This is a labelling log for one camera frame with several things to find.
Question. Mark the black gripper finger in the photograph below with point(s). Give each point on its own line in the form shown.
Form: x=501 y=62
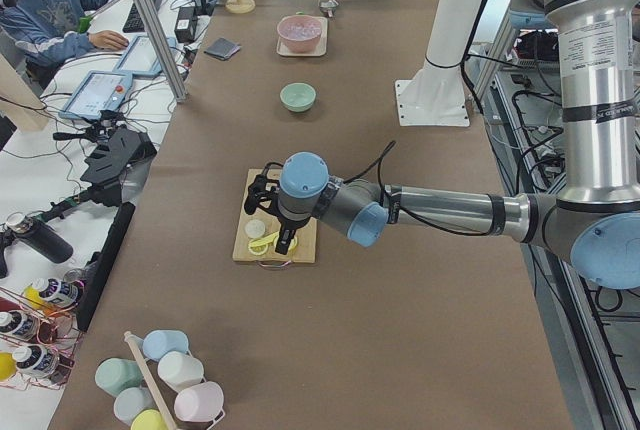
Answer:
x=283 y=241
x=293 y=242

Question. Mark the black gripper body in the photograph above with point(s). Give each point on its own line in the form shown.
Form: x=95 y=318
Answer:
x=289 y=225

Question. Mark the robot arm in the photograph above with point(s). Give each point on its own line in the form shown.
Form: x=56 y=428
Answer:
x=592 y=223

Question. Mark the mint green bowl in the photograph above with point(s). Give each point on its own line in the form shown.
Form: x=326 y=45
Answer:
x=298 y=97

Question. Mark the pink bowl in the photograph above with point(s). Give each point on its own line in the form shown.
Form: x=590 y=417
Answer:
x=299 y=47

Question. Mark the pile of clear ice cubes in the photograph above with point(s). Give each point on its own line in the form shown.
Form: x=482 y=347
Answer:
x=300 y=30

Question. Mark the metal ice scoop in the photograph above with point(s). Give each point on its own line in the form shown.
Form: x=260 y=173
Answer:
x=328 y=7

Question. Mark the wooden cutting board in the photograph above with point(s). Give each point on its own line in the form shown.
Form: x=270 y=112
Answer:
x=302 y=249

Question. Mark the lemon slice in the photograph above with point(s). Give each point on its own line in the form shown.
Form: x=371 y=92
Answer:
x=260 y=246

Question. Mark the white round lemon half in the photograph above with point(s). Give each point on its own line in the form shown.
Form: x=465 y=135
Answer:
x=255 y=229

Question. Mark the cream plastic tray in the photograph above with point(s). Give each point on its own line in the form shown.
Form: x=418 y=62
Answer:
x=320 y=49

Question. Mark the grey folded cloth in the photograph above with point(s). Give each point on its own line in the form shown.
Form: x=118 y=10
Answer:
x=222 y=49

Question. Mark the light blue cup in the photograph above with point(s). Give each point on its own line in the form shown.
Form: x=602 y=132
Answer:
x=157 y=343

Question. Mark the white cup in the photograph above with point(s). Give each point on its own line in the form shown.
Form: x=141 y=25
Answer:
x=180 y=371

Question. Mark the black bar stand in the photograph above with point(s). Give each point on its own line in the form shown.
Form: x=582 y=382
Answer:
x=107 y=256

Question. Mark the blue teach pendant far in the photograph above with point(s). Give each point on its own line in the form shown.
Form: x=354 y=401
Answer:
x=139 y=59

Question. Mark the blue teach pendant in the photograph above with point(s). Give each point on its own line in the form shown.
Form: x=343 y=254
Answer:
x=99 y=91
x=139 y=59

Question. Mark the black power adapter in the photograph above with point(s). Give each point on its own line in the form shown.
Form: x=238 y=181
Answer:
x=186 y=24

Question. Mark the pink cup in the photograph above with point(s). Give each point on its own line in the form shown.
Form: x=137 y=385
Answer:
x=203 y=402

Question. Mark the blue teach pendant near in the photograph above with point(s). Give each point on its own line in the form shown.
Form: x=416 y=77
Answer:
x=99 y=91

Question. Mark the black water bottle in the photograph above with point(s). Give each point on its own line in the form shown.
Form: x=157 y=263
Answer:
x=40 y=237

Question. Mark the mint green cup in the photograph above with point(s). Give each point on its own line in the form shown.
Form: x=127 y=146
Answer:
x=115 y=375

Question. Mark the yellow cup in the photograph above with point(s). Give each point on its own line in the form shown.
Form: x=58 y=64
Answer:
x=149 y=419

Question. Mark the grey blue cup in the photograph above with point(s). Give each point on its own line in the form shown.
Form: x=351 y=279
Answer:
x=131 y=402

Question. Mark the seated person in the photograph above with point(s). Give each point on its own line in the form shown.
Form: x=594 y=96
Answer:
x=46 y=32

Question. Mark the copper wire bottle basket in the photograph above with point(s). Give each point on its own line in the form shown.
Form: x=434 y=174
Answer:
x=39 y=334

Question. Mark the aluminium frame post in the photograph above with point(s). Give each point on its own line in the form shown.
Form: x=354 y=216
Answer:
x=157 y=36

